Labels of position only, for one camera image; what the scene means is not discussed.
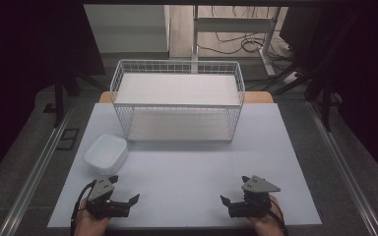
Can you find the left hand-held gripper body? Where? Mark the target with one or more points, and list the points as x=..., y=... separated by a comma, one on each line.
x=102, y=193

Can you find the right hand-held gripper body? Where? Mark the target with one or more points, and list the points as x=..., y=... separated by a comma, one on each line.
x=255, y=196

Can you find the person's right hand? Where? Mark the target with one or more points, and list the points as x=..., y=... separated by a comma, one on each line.
x=268, y=223

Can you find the person's left hand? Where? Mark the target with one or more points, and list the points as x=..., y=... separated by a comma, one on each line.
x=90, y=223

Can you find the white rectangular dish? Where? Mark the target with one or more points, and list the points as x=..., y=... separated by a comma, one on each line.
x=106, y=153

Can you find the wooden table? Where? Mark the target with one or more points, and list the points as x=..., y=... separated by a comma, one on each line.
x=258, y=97

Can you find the small black floor plate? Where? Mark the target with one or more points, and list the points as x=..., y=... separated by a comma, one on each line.
x=50, y=108

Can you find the black stand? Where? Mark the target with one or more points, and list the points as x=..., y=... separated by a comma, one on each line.
x=59, y=98
x=325, y=98

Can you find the white power strip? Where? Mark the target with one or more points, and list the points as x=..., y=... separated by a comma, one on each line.
x=290, y=77

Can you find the dark curtain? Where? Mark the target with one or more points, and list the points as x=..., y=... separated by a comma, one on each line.
x=367, y=65
x=19, y=65

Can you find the white cabinet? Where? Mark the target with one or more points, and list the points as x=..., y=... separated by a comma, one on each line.
x=128, y=29

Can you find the metal floor rail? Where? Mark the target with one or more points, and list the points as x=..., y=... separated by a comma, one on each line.
x=36, y=170
x=344, y=170

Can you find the white desk frame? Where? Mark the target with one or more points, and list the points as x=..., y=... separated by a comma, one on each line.
x=233, y=24

